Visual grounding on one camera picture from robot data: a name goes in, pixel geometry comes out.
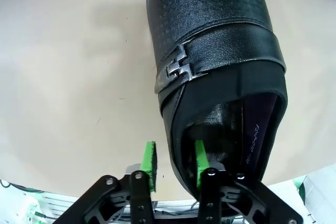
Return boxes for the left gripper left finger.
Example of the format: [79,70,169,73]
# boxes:
[67,141,159,224]

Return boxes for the clear plastic storage bin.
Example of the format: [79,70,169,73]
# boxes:
[0,178,87,224]

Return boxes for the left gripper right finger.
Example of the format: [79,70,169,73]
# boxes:
[194,139,305,224]

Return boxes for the black leather loafer shoe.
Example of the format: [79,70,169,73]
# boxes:
[145,0,289,201]

